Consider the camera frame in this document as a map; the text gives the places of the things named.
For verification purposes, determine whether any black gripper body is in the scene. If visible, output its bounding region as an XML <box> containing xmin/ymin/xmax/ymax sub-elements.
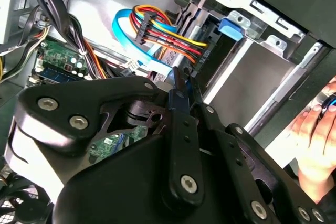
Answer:
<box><xmin>51</xmin><ymin>133</ymin><xmax>250</xmax><ymax>224</ymax></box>

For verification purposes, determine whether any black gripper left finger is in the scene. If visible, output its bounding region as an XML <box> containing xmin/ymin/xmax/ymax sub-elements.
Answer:
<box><xmin>5</xmin><ymin>67</ymin><xmax>207</xmax><ymax>209</ymax></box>

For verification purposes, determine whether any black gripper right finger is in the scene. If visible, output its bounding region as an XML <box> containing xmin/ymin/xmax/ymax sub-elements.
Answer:
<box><xmin>184</xmin><ymin>68</ymin><xmax>329</xmax><ymax>224</ymax></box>

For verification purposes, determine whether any blue SATA wire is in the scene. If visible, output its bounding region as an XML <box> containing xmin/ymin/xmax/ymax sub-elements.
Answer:
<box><xmin>112</xmin><ymin>8</ymin><xmax>196</xmax><ymax>104</ymax></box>

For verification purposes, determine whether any round black tool blue ring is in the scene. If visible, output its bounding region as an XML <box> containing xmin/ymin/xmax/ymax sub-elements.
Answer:
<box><xmin>316</xmin><ymin>93</ymin><xmax>336</xmax><ymax>121</ymax></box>

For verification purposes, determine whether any multicolour disk power wire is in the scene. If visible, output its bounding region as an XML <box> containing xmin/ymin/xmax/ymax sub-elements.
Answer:
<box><xmin>130</xmin><ymin>4</ymin><xmax>212</xmax><ymax>71</ymax></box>

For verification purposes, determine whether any person's bare hand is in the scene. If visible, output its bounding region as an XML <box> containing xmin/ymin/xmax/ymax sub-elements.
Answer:
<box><xmin>291</xmin><ymin>76</ymin><xmax>336</xmax><ymax>204</ymax></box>

